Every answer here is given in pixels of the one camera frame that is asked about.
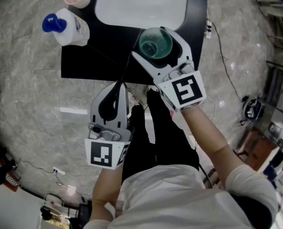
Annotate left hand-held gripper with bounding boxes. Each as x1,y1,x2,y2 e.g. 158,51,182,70
84,82,132,170

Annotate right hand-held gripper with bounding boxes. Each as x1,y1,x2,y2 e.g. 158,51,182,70
131,27,208,113

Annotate green plastic cup item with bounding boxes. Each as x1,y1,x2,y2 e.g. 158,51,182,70
138,27,173,60

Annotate person's right forearm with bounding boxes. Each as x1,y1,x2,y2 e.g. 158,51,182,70
180,103,236,176

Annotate person's left forearm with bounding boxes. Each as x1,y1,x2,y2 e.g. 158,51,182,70
91,167,123,224

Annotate black sink counter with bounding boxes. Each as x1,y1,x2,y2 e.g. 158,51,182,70
61,0,208,85

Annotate white sink basin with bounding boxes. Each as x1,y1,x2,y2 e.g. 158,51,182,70
94,0,189,31

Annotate person's left shoe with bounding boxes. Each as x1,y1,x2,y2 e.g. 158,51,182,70
126,86,142,107

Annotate person's shoe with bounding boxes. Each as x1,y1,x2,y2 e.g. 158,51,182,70
145,84,159,95
126,86,142,107

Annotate person's right shoe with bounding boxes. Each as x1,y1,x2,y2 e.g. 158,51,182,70
145,84,159,95

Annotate person's legs in black trousers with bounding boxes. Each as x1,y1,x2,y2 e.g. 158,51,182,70
121,89,200,188

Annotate white bottle with blue cap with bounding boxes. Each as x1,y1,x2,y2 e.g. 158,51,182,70
42,8,91,47

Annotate black device on floor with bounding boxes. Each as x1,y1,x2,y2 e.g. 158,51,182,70
241,96,266,124

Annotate person's white shirt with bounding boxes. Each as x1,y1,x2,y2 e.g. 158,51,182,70
84,165,279,229

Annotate wooden furniture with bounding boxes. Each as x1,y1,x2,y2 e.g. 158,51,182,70
234,127,279,171

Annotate black floor cable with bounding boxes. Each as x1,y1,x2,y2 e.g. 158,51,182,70
210,22,243,103

